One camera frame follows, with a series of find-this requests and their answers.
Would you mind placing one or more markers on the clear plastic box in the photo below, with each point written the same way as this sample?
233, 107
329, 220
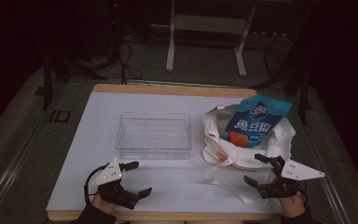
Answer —
154, 135

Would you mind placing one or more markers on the blue snack packet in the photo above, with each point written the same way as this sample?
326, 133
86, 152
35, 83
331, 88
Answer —
256, 121

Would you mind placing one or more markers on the black floor bracket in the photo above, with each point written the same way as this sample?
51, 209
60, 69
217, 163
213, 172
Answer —
59, 116

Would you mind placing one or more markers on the metal floor rail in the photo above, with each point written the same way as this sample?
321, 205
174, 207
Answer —
9, 174
329, 186

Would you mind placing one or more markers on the white cloth tote bag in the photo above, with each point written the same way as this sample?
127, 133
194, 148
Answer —
248, 155

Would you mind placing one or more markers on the person's right hand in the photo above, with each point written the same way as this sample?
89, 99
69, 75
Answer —
292, 206

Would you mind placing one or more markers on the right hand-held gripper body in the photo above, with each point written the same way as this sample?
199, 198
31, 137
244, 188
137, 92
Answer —
292, 171

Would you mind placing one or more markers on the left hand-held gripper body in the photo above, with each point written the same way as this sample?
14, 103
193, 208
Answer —
112, 189

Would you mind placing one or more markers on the black tripod stand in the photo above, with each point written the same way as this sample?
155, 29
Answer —
304, 93
47, 81

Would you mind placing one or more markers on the white metal table frame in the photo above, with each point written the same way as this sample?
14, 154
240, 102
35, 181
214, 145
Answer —
208, 24

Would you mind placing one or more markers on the person's left hand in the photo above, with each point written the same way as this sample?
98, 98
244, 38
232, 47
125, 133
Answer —
101, 202

